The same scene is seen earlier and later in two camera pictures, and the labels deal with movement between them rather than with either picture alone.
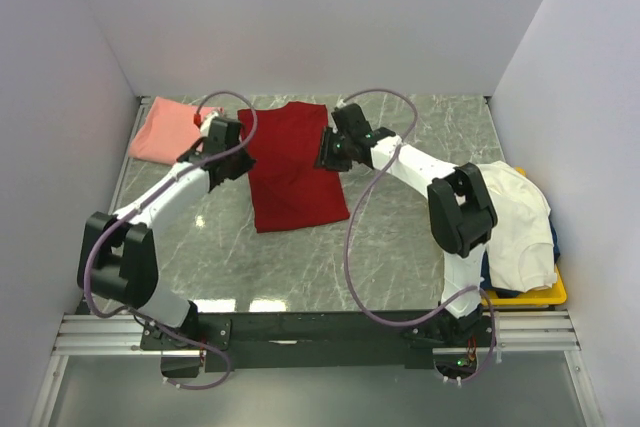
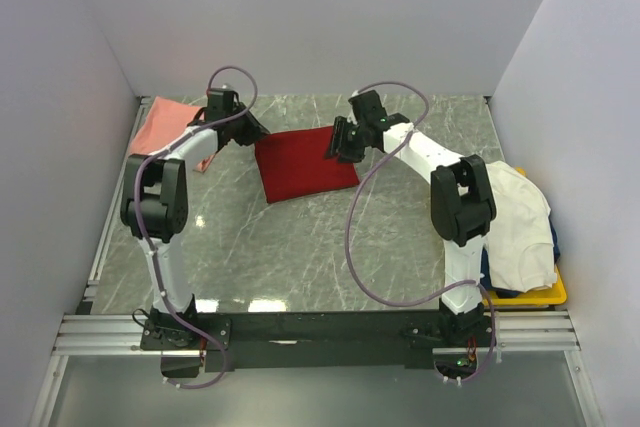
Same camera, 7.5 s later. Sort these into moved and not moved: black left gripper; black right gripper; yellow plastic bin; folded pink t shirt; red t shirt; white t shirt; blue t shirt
Moved: black right gripper; black left gripper; red t shirt
Not moved: folded pink t shirt; white t shirt; yellow plastic bin; blue t shirt
